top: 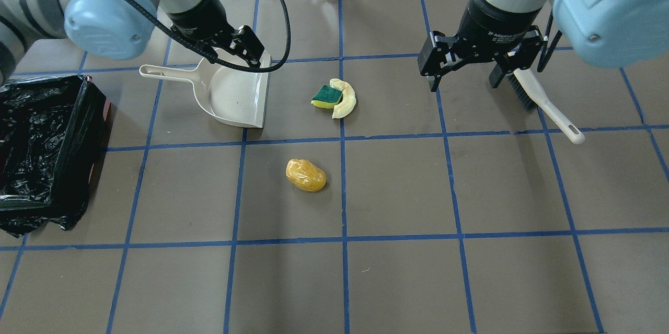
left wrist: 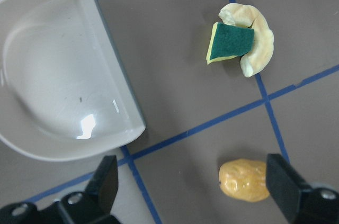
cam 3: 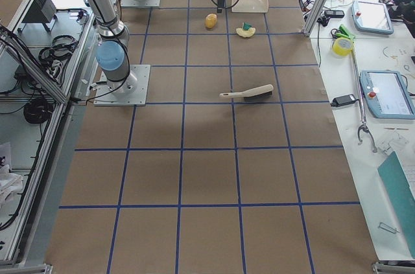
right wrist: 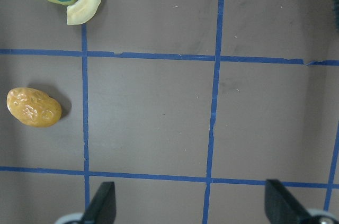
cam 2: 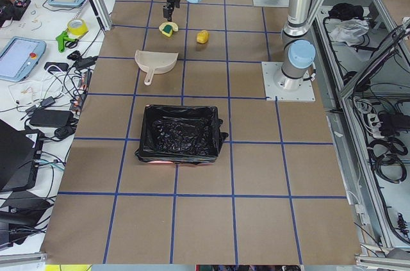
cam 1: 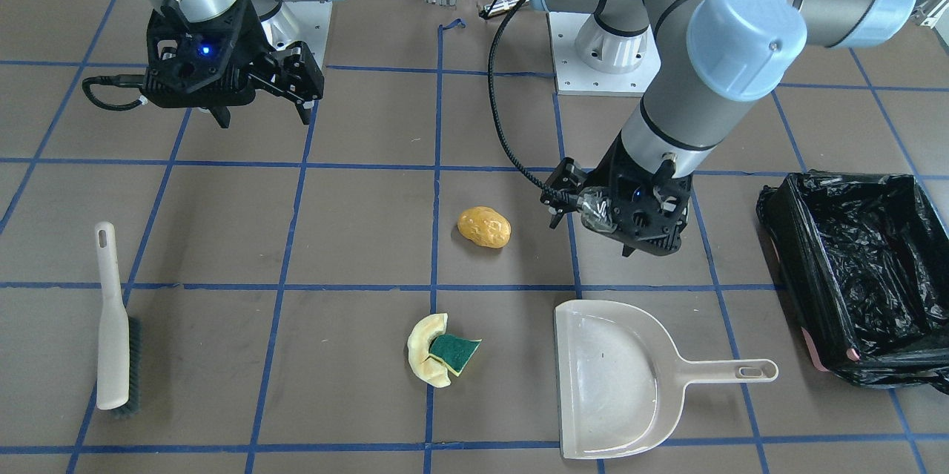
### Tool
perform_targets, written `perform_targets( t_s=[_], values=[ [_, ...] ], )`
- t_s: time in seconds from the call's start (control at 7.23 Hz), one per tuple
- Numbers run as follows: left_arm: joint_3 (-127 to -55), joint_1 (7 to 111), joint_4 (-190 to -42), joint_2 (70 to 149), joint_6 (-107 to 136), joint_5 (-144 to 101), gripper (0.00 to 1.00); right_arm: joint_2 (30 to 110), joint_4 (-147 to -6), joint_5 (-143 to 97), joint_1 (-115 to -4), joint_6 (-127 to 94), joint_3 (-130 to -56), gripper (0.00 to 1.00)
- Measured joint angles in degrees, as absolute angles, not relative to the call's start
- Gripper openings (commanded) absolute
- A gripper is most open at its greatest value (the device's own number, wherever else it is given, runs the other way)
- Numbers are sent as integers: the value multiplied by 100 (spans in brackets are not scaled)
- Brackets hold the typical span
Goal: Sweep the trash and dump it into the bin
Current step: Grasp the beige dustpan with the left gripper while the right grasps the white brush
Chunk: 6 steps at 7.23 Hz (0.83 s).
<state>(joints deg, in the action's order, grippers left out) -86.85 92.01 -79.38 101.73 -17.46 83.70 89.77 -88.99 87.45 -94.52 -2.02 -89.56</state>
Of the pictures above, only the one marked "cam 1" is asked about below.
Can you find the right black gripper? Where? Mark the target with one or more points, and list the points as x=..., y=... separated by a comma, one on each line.
x=253, y=51

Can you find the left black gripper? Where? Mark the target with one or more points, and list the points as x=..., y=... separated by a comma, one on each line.
x=602, y=176

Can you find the beige plastic dustpan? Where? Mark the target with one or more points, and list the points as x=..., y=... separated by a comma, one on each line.
x=622, y=381

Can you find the beige hand brush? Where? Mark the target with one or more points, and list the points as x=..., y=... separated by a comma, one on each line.
x=119, y=335

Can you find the green yellow sponge piece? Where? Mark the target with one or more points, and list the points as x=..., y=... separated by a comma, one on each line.
x=454, y=352

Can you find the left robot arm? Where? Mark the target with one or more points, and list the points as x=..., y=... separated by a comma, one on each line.
x=717, y=59

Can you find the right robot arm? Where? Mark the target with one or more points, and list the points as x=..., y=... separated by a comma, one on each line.
x=123, y=92

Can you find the bin with black bag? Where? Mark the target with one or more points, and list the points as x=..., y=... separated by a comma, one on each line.
x=864, y=259

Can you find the yellow potato toy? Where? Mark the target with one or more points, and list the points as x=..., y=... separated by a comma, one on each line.
x=484, y=226

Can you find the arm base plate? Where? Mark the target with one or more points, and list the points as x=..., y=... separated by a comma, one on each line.
x=307, y=22
x=591, y=61

